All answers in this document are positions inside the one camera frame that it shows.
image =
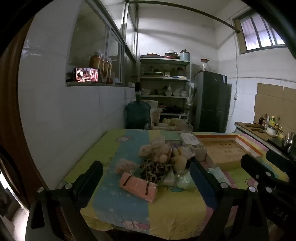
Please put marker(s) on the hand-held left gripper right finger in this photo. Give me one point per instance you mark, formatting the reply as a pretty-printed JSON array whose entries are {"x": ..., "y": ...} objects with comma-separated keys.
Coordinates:
[{"x": 199, "y": 182}]

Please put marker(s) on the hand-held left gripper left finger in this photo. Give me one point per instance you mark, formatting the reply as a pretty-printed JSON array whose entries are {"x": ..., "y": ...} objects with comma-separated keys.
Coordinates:
[{"x": 91, "y": 183}]

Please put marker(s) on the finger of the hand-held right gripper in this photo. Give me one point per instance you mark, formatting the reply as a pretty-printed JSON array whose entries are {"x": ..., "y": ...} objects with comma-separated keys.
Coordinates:
[
  {"x": 254, "y": 166},
  {"x": 277, "y": 158}
]

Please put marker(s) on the light green plastic packet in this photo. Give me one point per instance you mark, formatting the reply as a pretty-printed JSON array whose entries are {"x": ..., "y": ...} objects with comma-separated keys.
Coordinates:
[{"x": 185, "y": 183}]

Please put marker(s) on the beige plush toy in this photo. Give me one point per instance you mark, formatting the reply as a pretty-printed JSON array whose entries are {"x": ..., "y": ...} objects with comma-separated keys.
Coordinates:
[{"x": 179, "y": 163}]

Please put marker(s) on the orange-edged cardboard box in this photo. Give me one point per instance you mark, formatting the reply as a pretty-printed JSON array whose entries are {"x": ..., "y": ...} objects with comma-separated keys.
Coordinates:
[{"x": 226, "y": 150}]

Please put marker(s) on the pale pink fluffy towel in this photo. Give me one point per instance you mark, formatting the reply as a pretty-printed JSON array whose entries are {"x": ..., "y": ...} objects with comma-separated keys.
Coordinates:
[{"x": 126, "y": 166}]

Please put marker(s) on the purple soft item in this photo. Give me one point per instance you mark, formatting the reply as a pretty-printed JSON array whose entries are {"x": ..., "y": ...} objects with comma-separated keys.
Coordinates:
[{"x": 177, "y": 147}]

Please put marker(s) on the mesh bag of soft items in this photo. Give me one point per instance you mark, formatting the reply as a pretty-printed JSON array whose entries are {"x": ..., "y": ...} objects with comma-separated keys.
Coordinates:
[{"x": 149, "y": 150}]

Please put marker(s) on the black induction cooker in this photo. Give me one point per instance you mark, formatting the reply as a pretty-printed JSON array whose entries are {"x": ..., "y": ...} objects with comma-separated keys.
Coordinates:
[{"x": 276, "y": 143}]

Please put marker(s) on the clear bag with green print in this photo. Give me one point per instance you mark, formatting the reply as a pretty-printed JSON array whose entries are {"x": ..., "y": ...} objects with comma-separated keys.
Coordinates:
[{"x": 217, "y": 176}]

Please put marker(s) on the steel kettle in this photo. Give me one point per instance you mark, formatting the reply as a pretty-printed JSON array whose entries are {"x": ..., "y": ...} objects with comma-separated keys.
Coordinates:
[{"x": 289, "y": 141}]

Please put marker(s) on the white bowl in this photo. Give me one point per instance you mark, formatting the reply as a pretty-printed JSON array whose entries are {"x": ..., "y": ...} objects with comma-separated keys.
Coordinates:
[{"x": 271, "y": 132}]

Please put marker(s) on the kitchen counter with wooden top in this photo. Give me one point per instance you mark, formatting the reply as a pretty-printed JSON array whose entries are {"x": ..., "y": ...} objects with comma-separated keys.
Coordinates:
[{"x": 248, "y": 129}]

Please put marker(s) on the row of condiment bottles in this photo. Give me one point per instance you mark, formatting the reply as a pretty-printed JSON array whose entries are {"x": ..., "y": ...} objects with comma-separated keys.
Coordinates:
[{"x": 271, "y": 120}]

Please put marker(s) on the floral tissue packet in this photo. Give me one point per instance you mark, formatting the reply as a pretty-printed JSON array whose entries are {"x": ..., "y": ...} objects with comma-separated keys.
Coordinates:
[{"x": 190, "y": 140}]

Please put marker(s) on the pink folded towel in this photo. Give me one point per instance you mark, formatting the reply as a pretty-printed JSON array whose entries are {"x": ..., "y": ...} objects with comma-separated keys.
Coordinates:
[{"x": 136, "y": 185}]

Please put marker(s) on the leopard print cloth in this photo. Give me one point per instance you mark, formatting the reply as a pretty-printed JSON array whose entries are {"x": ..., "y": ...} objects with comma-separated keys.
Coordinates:
[{"x": 152, "y": 172}]

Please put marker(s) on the green flat packet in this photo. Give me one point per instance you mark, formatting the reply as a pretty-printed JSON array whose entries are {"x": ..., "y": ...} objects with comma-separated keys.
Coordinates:
[{"x": 172, "y": 136}]

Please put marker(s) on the plastic bag of vegetables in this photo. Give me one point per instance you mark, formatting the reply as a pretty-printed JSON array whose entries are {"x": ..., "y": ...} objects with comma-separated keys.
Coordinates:
[{"x": 175, "y": 122}]

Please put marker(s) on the brown carton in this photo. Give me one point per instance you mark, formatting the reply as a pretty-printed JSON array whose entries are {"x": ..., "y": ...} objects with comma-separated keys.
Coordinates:
[{"x": 161, "y": 127}]

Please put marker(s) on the translucent plastic container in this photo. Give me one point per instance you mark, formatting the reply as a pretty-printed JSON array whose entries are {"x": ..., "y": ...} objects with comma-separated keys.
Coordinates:
[{"x": 156, "y": 117}]

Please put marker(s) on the grey refrigerator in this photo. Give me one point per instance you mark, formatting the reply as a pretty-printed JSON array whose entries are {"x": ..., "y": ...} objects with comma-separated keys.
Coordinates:
[{"x": 210, "y": 102}]

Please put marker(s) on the blue water jug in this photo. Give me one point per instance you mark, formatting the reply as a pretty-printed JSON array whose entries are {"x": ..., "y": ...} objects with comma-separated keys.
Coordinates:
[{"x": 137, "y": 113}]

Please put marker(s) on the white sack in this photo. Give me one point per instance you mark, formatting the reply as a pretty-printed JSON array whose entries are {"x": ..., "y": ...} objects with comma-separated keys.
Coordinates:
[{"x": 150, "y": 104}]

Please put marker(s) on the white ceramic jug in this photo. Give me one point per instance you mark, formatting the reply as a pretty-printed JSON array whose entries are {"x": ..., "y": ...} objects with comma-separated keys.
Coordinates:
[{"x": 168, "y": 90}]

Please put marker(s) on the phone with lit screen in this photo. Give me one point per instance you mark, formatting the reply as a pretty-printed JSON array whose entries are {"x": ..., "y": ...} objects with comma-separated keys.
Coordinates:
[{"x": 86, "y": 75}]

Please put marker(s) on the glass jar with orange lid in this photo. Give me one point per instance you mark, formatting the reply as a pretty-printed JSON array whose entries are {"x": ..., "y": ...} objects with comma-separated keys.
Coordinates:
[{"x": 204, "y": 66}]

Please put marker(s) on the large amber glass jar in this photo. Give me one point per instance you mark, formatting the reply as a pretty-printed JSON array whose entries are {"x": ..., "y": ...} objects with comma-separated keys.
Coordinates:
[{"x": 94, "y": 61}]

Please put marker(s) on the white metal shelf rack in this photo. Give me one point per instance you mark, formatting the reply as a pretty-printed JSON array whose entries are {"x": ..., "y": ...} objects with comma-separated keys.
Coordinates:
[{"x": 164, "y": 62}]

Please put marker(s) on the light blue pot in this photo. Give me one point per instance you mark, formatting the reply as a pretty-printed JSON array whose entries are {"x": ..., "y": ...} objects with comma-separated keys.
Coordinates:
[{"x": 185, "y": 55}]

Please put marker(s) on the barred window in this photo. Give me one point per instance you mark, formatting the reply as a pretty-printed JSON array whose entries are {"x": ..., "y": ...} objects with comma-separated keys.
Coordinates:
[{"x": 259, "y": 32}]

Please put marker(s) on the red pot with glass lid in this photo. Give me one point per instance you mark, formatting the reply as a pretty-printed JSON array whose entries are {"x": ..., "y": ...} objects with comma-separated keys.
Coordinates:
[{"x": 171, "y": 55}]

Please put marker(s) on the red plate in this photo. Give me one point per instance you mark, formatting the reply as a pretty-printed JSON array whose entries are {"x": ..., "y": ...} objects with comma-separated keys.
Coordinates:
[{"x": 152, "y": 54}]

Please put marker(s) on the aluminium sliding window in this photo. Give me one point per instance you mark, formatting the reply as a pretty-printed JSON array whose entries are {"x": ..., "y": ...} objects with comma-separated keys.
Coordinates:
[{"x": 92, "y": 41}]

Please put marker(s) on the metal ceiling rod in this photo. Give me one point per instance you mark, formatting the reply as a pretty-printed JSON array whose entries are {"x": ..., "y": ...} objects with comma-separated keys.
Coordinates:
[{"x": 185, "y": 10}]

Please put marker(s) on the cardboard sheets on wall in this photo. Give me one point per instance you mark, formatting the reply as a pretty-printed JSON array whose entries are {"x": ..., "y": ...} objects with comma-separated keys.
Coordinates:
[{"x": 272, "y": 102}]

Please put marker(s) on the brown wooden door frame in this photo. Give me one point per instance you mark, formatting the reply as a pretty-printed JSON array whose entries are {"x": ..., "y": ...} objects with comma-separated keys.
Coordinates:
[{"x": 13, "y": 115}]

